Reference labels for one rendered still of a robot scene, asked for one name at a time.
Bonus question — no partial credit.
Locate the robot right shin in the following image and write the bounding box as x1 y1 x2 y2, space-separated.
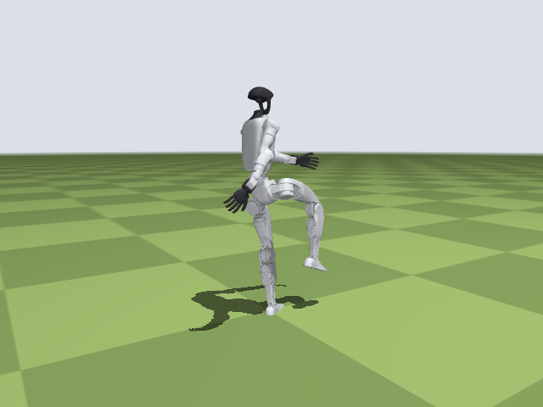
306 203 324 261

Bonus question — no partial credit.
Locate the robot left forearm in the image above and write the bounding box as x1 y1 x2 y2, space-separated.
272 151 297 164

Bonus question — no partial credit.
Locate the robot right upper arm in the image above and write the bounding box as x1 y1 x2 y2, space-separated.
258 118 280 164

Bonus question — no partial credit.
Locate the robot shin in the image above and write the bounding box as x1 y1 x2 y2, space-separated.
258 250 277 308
306 203 324 261

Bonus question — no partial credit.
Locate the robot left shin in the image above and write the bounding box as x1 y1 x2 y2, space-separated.
258 250 277 308

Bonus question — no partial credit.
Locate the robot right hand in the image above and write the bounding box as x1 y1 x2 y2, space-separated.
223 179 256 213

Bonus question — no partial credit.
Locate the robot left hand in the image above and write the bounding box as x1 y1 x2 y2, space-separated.
290 153 319 170

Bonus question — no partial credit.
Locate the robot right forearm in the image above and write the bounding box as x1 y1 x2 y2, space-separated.
246 149 273 190

